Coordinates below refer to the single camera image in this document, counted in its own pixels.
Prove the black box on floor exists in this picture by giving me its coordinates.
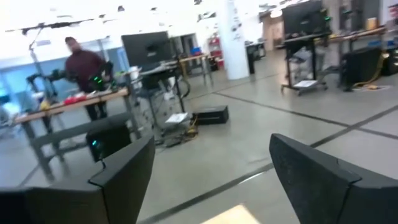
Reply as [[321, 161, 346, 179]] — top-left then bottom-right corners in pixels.
[[192, 105, 230, 126]]

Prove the white pillar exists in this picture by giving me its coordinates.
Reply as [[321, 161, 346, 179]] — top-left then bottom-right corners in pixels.
[[217, 0, 250, 81]]

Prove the wooden top work table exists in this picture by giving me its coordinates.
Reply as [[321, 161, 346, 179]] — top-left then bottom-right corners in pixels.
[[14, 88, 141, 183], [178, 53, 215, 86]]

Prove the black computer green light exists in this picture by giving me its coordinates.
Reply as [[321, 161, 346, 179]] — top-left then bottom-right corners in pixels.
[[85, 123, 132, 162]]

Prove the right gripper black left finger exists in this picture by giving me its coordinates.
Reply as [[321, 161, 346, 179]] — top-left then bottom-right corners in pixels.
[[0, 135, 156, 224]]

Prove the black equipment case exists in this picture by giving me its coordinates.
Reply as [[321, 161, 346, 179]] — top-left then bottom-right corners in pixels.
[[341, 46, 384, 91]]

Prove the black monitor desk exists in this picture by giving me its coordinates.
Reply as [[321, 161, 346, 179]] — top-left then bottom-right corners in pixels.
[[124, 62, 215, 147]]

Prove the black monitor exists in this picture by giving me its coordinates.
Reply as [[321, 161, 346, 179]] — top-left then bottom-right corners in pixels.
[[121, 30, 174, 68], [281, 0, 331, 37]]

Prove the long wooden workbench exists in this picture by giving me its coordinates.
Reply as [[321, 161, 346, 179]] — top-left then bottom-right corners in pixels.
[[329, 26, 388, 91]]

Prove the white paper sheet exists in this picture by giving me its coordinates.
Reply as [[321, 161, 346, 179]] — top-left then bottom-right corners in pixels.
[[165, 112, 189, 124]]

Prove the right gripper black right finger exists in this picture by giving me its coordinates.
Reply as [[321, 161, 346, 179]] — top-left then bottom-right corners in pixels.
[[269, 133, 398, 224]]

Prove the person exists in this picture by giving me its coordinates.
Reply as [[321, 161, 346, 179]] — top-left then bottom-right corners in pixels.
[[64, 36, 108, 121]]

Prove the black rolling cart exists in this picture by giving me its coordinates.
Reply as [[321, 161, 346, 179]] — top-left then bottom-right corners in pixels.
[[280, 30, 333, 96]]

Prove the red object pile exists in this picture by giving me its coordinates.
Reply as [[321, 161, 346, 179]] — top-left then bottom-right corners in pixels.
[[63, 93, 88, 105]]

